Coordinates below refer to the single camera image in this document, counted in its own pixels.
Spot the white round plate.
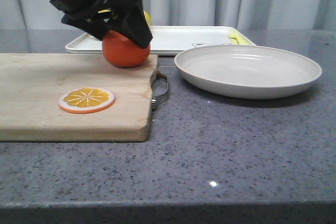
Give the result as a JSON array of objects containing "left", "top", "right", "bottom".
[{"left": 174, "top": 45, "right": 322, "bottom": 100}]

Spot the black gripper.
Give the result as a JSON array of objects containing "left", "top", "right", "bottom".
[{"left": 50, "top": 0, "right": 153, "bottom": 48}]

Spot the wooden cutting board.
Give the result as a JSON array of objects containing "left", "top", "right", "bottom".
[{"left": 1, "top": 53, "right": 158, "bottom": 142}]

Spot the yellow lemon left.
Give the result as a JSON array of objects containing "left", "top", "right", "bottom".
[{"left": 98, "top": 9, "right": 111, "bottom": 14}]

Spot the orange fruit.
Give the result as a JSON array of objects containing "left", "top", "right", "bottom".
[{"left": 102, "top": 31, "right": 151, "bottom": 68}]

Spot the grey curtain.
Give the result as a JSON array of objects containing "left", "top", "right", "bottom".
[{"left": 1, "top": 0, "right": 335, "bottom": 30}]

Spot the orange slice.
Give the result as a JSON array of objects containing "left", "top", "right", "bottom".
[{"left": 58, "top": 87, "right": 116, "bottom": 114}]

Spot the white rectangular tray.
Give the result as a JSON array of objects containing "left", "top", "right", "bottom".
[{"left": 65, "top": 25, "right": 257, "bottom": 56}]

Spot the yellow lemon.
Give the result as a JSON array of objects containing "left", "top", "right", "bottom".
[
  {"left": 98, "top": 9, "right": 111, "bottom": 14},
  {"left": 143, "top": 11, "right": 151, "bottom": 26}
]

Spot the yellow lemon right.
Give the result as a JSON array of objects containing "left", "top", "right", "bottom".
[{"left": 143, "top": 11, "right": 151, "bottom": 26}]

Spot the metal cutting board handle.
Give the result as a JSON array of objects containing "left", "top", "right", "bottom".
[{"left": 151, "top": 71, "right": 169, "bottom": 110}]

